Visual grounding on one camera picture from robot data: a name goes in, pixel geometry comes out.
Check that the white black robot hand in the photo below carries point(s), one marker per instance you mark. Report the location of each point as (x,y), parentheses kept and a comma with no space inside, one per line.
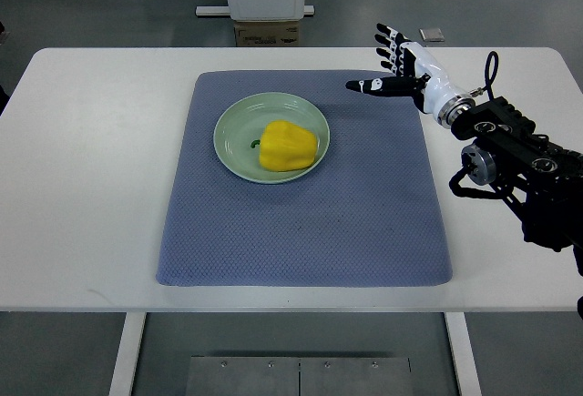
(415,73)

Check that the yellow bell pepper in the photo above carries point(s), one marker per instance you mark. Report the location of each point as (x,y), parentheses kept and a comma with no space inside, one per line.
(284,146)

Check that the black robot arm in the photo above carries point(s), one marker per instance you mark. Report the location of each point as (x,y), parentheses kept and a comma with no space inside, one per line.
(541,182)

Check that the small grey floor plate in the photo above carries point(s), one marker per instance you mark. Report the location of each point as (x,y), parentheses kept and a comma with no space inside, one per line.
(432,35)

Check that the light green plate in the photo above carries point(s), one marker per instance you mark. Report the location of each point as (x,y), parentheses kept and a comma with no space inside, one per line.
(245,120)

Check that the blue quilted mat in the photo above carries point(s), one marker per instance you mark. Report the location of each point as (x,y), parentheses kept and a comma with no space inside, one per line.
(366,216)

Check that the cardboard box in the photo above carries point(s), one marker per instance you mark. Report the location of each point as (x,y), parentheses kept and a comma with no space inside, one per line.
(267,34)

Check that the right white table leg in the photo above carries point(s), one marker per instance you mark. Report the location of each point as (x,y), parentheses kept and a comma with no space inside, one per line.
(462,354)

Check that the white table leg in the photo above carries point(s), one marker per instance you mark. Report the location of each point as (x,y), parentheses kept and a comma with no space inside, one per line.
(462,354)
(126,363)

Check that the left white table leg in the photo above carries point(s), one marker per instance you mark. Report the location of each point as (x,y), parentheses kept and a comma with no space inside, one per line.
(126,363)

